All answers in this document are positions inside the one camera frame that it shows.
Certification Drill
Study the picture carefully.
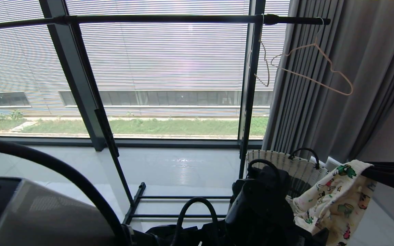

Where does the pink clothes hanger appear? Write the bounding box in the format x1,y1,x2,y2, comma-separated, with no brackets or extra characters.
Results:
270,17,354,96
253,19,271,87

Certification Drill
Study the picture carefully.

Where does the cream printed garment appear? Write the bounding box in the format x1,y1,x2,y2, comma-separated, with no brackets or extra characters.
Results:
292,159,377,246

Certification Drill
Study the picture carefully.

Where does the white laundry basket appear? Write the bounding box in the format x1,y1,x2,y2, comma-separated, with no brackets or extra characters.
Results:
246,148,330,214

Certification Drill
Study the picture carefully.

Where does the black clothes rack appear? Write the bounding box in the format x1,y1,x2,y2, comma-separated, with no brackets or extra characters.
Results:
0,14,331,226

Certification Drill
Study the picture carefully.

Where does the window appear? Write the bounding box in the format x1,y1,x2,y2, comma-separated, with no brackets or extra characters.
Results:
0,0,290,151

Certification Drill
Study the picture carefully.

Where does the grey curtain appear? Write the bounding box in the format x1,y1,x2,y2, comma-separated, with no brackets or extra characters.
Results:
261,0,394,165

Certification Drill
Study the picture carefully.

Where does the black cable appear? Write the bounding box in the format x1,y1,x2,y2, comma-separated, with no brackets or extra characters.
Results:
173,197,220,246
0,137,129,246
248,159,282,183

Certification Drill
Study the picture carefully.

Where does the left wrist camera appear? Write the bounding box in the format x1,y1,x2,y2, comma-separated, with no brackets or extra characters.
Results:
247,166,290,199

